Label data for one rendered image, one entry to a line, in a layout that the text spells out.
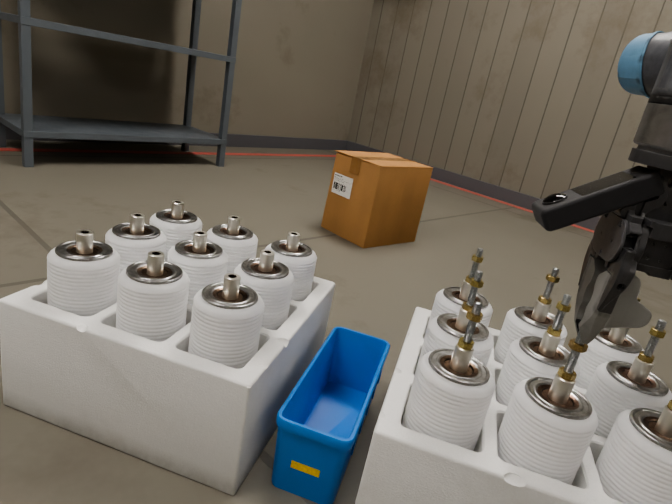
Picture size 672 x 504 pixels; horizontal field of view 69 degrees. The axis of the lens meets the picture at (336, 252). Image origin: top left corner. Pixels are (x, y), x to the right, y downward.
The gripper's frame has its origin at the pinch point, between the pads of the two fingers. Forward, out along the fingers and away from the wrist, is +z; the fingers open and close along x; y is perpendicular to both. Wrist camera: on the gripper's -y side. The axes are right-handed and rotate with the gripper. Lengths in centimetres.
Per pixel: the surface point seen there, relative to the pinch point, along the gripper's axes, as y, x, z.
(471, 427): -8.4, -2.4, 14.6
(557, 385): -0.2, -0.7, 7.3
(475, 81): 7, 298, -34
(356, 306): -27, 65, 34
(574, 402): 2.5, -0.2, 9.2
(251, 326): -38.1, 2.8, 11.8
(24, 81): -167, 117, 2
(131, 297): -55, 2, 11
